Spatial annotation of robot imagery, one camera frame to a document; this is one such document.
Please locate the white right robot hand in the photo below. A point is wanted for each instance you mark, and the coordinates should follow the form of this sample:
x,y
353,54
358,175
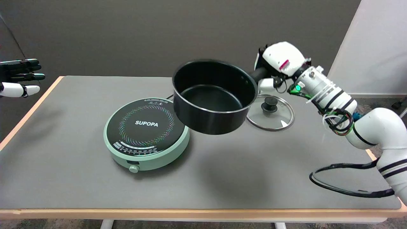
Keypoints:
x,y
281,57

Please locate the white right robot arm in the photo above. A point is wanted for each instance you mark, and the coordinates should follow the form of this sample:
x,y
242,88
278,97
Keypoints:
x,y
378,127

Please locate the grey table mat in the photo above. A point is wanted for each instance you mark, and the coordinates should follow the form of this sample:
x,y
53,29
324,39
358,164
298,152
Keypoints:
x,y
63,159

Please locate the glass pot lid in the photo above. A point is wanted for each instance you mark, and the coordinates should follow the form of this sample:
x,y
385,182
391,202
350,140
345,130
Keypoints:
x,y
270,105

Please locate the white table leg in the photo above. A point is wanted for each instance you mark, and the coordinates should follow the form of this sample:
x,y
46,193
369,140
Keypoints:
x,y
106,224
280,225

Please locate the green round induction stove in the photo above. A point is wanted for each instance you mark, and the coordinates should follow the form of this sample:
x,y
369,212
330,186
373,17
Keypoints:
x,y
146,124

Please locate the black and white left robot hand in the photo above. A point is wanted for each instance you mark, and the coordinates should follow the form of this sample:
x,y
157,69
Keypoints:
x,y
16,89

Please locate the black soup pot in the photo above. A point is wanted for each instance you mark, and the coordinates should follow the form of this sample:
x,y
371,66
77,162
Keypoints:
x,y
206,117

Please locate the grey chair leg with caster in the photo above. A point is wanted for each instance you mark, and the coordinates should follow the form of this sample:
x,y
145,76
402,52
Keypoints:
x,y
403,112

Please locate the black caster wheel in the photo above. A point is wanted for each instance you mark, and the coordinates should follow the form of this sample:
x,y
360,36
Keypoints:
x,y
396,104

